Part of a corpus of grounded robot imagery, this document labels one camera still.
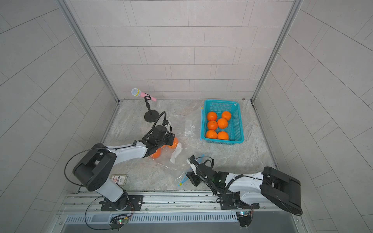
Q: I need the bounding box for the clear zip-top bag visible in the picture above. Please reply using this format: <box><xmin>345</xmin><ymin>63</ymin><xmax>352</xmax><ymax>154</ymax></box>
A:
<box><xmin>177</xmin><ymin>107</ymin><xmax>203</xmax><ymax>141</ymax></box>
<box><xmin>147</xmin><ymin>137</ymin><xmax>203</xmax><ymax>190</ymax></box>

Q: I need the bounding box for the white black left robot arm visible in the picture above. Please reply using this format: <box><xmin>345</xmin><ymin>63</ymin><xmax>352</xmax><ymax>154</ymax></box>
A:
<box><xmin>72</xmin><ymin>111</ymin><xmax>175</xmax><ymax>211</ymax></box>

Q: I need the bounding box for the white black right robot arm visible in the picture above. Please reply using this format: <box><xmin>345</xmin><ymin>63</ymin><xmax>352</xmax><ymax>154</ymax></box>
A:
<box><xmin>186</xmin><ymin>156</ymin><xmax>303</xmax><ymax>216</ymax></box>

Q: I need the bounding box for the black microphone stand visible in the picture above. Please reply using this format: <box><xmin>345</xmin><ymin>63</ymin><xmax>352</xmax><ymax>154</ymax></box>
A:
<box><xmin>144</xmin><ymin>95</ymin><xmax>159</xmax><ymax>122</ymax></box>

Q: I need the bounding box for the teal plastic perforated basket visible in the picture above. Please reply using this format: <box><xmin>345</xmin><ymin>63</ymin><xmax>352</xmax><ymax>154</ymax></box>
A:
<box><xmin>201</xmin><ymin>100</ymin><xmax>244</xmax><ymax>145</ymax></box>

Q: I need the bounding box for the pink toy microphone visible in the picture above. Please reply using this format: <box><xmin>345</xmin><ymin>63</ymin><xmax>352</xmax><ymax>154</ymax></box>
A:
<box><xmin>131</xmin><ymin>88</ymin><xmax>156</xmax><ymax>102</ymax></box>

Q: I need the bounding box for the small printed card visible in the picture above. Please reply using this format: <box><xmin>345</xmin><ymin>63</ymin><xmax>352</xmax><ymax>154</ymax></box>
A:
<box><xmin>111</xmin><ymin>174</ymin><xmax>128</xmax><ymax>187</ymax></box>

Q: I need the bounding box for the right green circuit board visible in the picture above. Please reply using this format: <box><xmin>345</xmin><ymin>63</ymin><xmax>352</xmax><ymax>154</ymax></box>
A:
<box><xmin>236</xmin><ymin>211</ymin><xmax>254</xmax><ymax>228</ymax></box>

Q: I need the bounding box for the green circuit board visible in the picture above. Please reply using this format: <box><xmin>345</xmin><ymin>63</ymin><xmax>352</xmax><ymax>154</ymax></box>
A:
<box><xmin>236</xmin><ymin>211</ymin><xmax>254</xmax><ymax>228</ymax></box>
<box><xmin>109</xmin><ymin>215</ymin><xmax>129</xmax><ymax>230</ymax></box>

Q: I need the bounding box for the left green circuit board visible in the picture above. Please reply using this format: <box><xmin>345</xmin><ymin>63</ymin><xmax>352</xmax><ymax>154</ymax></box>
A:
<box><xmin>109</xmin><ymin>215</ymin><xmax>129</xmax><ymax>230</ymax></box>

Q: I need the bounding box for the aluminium mounting rail frame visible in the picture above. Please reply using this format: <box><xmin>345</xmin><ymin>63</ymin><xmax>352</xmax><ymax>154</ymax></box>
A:
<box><xmin>50</xmin><ymin>191</ymin><xmax>302</xmax><ymax>233</ymax></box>

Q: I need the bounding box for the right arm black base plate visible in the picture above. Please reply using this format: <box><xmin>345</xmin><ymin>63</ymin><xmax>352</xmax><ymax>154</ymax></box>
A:
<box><xmin>216</xmin><ymin>192</ymin><xmax>260</xmax><ymax>210</ymax></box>

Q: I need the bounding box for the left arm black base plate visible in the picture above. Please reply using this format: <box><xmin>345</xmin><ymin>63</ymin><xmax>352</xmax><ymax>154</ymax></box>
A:
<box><xmin>100</xmin><ymin>194</ymin><xmax>144</xmax><ymax>212</ymax></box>

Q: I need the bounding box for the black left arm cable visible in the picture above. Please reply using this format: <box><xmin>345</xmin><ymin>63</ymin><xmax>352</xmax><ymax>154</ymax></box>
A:
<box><xmin>63</xmin><ymin>148</ymin><xmax>117</xmax><ymax>231</ymax></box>

